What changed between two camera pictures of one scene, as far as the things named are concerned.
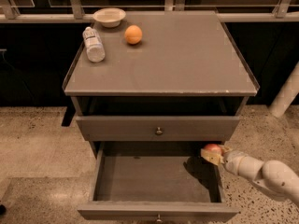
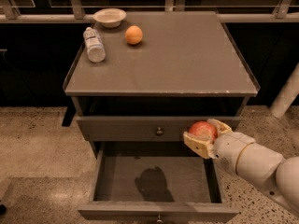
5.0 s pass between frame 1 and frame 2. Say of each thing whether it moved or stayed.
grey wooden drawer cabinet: stayed
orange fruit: stayed
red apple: moved
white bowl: stayed
